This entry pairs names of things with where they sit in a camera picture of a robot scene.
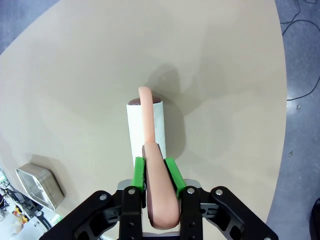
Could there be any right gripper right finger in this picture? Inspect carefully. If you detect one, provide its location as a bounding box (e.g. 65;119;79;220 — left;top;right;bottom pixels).
164;157;279;240

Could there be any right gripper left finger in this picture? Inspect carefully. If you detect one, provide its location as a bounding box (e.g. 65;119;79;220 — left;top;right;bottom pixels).
42;156;149;240

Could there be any pink lint roller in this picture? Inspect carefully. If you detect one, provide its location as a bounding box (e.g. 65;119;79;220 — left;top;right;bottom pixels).
125;85;181;230

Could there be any black object on floor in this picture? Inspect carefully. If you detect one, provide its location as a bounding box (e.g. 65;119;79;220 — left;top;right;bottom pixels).
309;197;320;240

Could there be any rectangular steel container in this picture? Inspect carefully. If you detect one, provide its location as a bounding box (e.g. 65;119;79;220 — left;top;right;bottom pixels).
15;163;66;211

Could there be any black floor cable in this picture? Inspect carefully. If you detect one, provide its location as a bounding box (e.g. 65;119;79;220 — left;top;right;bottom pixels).
286;74;320;101
279;0;320;35

